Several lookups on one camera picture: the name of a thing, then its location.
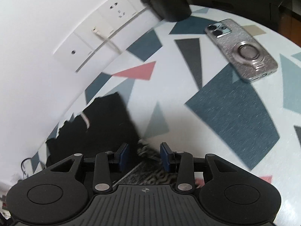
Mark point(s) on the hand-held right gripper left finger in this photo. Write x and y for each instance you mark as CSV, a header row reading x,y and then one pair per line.
x,y
123,157

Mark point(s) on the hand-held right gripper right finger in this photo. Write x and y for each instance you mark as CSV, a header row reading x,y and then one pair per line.
x,y
164,157

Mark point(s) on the black and white patterned garment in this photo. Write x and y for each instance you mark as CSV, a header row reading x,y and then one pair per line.
x,y
145,167

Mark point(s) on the black knit sweater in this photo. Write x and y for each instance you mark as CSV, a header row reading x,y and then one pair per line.
x,y
105,122

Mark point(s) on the geometric patterned tablecloth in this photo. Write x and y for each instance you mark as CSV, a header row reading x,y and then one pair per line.
x,y
235,122

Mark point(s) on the phone in glitter case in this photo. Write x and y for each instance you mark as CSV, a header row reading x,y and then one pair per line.
x,y
247,51

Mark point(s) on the black bulky object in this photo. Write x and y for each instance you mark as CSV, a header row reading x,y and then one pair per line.
x,y
167,0

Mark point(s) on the white wall plate with hole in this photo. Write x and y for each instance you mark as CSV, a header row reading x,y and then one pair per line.
x,y
73,51

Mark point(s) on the white wall socket plate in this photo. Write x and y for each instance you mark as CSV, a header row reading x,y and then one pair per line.
x,y
117,9

